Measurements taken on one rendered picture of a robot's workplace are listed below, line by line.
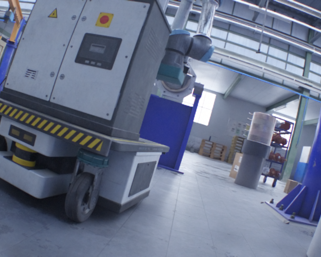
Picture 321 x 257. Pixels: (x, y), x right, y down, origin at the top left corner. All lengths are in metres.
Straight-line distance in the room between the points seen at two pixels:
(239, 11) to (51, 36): 10.43
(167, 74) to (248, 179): 2.90
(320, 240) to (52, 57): 1.39
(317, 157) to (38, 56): 2.21
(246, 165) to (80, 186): 3.43
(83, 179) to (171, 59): 0.84
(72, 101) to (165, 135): 2.75
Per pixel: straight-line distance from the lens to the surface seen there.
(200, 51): 1.59
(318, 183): 2.53
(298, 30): 11.77
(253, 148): 4.13
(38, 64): 1.15
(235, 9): 11.34
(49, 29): 1.19
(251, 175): 4.17
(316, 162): 2.55
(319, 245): 1.41
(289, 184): 5.16
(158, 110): 3.72
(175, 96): 3.61
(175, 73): 1.48
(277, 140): 5.65
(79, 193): 0.92
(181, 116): 3.70
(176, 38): 1.57
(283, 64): 11.10
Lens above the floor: 0.37
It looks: 2 degrees up
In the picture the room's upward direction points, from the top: 17 degrees clockwise
